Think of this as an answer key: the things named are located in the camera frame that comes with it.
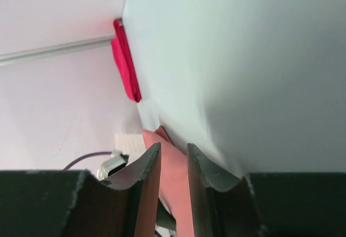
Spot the salmon pink t shirt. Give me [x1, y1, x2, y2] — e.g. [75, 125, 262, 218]
[142, 126, 194, 236]

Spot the left aluminium frame post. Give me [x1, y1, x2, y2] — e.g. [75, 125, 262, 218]
[1, 35, 115, 66]

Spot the folded red t shirt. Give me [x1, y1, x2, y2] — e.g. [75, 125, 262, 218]
[111, 19, 142, 103]

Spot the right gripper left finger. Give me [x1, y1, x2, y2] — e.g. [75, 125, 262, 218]
[1, 143, 161, 236]

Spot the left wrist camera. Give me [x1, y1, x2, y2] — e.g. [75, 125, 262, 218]
[97, 150, 129, 180]

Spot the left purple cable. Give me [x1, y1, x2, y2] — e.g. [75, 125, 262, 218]
[62, 152, 116, 172]

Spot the white plastic basket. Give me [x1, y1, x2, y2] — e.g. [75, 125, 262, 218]
[115, 134, 146, 155]

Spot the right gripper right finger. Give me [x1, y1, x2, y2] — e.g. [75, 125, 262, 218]
[188, 144, 345, 236]

